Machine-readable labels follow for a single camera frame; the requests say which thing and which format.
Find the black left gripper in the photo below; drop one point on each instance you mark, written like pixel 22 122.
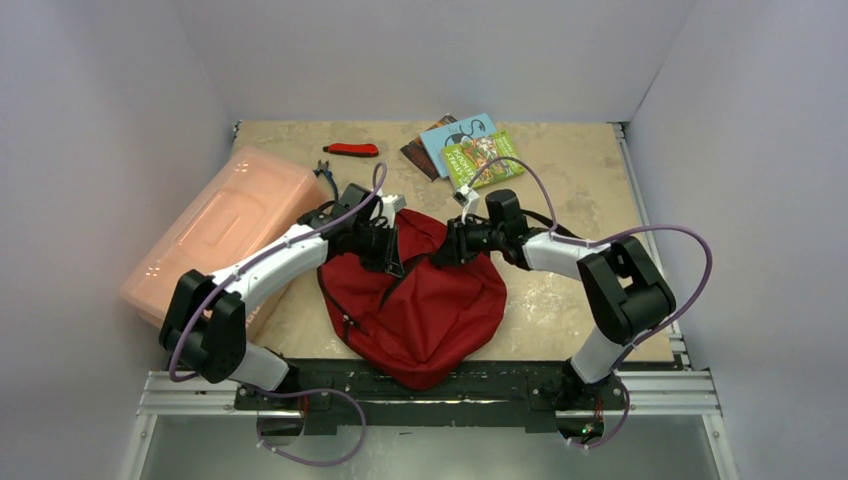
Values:
pixel 389 260

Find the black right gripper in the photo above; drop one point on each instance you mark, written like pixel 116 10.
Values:
pixel 456 240

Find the red student backpack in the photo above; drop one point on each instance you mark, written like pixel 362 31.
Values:
pixel 418 327

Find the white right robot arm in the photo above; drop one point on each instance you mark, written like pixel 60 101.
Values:
pixel 626 293

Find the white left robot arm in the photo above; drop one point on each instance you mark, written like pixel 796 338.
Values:
pixel 205 324

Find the green illustrated book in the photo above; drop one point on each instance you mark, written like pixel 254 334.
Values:
pixel 463 160

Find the red utility knife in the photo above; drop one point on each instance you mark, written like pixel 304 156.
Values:
pixel 366 150

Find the dark brown book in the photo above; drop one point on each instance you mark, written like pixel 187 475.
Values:
pixel 415 152

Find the light blue book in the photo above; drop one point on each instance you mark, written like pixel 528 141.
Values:
pixel 451 133

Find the pink translucent plastic storage box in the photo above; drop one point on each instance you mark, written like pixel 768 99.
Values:
pixel 252 201

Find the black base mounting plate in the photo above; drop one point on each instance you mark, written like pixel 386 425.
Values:
pixel 479 394

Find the blue handled pliers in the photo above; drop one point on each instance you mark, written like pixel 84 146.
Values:
pixel 322 169

